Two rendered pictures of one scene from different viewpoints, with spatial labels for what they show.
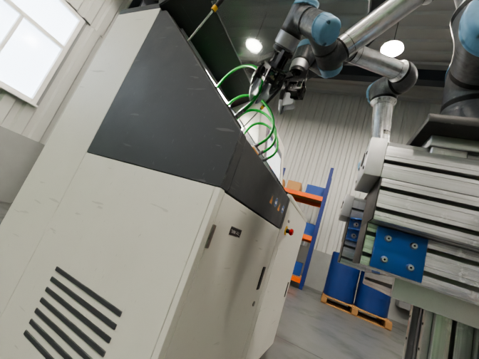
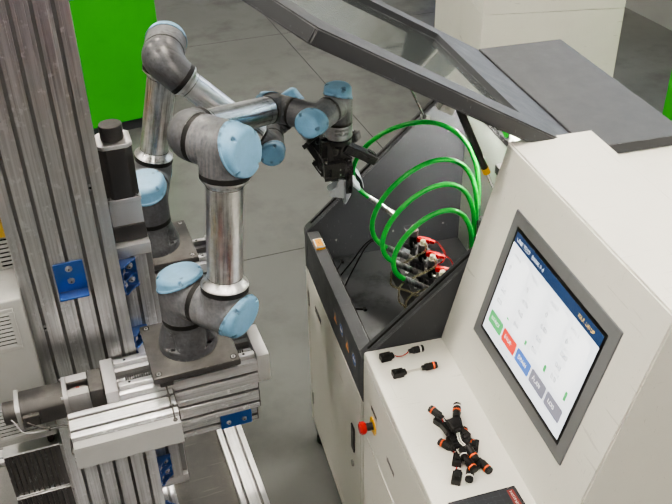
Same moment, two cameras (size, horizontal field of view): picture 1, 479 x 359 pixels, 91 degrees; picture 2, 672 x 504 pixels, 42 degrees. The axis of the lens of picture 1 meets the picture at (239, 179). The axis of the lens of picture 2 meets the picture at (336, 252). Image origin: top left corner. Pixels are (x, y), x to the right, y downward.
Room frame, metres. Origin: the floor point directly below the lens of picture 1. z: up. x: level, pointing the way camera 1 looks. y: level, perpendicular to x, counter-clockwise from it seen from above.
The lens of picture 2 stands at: (2.49, -1.50, 2.50)
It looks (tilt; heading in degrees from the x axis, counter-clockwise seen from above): 34 degrees down; 139
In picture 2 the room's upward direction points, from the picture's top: 1 degrees counter-clockwise
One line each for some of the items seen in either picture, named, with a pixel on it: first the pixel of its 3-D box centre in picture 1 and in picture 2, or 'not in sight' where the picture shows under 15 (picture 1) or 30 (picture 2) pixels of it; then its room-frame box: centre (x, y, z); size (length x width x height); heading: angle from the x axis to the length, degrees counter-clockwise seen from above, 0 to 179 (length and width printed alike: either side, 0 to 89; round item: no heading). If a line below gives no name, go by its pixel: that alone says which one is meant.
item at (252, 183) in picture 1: (262, 194); (337, 305); (0.90, -0.10, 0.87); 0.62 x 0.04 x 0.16; 153
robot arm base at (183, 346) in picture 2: not in sight; (186, 327); (0.92, -0.64, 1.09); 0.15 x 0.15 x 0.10
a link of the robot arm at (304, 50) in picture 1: (304, 54); (337, 104); (0.90, -0.09, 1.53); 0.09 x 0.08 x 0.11; 106
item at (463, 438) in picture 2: not in sight; (456, 438); (1.60, -0.36, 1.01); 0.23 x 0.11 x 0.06; 153
